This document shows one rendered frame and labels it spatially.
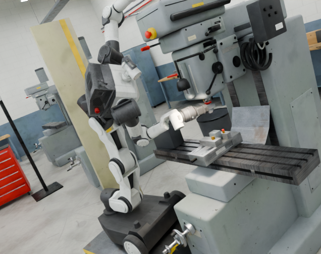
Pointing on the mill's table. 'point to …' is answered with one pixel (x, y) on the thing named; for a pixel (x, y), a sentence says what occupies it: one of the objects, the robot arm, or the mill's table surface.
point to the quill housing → (200, 69)
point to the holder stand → (168, 138)
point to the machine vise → (228, 143)
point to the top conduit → (198, 9)
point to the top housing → (144, 22)
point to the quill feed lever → (218, 68)
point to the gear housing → (190, 35)
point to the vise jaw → (206, 141)
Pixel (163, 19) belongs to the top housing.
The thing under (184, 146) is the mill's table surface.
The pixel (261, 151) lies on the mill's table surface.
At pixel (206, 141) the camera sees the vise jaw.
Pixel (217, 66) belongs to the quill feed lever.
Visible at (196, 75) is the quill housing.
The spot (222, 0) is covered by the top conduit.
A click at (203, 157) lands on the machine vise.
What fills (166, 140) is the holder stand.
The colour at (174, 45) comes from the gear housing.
